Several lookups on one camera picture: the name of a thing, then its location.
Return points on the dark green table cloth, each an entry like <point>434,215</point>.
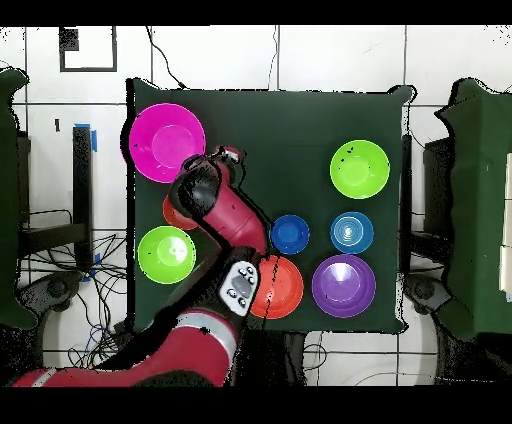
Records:
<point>300,160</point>

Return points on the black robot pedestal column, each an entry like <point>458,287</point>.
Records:
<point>272,360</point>

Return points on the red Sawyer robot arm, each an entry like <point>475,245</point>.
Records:
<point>236,216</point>

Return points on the black office chair base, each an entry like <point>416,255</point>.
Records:
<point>56,288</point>
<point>424,290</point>

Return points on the green cloth side table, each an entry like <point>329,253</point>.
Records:
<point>476,200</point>
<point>8,200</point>

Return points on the black floor frame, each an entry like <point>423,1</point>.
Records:
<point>68,40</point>

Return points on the small translucent orange bowl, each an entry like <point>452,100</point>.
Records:
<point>172,218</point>

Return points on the light blue translucent bowl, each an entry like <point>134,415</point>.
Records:
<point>352,232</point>

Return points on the large green bowl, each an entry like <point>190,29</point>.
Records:
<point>166,254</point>
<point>360,170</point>

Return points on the purple bowl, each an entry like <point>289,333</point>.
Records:
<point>344,288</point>

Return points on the small dark blue bowl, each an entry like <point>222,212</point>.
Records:
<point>290,234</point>

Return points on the large orange bowl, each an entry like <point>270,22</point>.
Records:
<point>282,288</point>

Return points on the large pink bowl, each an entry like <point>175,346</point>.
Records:
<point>160,140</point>

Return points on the blue tape strip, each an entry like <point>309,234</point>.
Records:
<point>94,140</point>

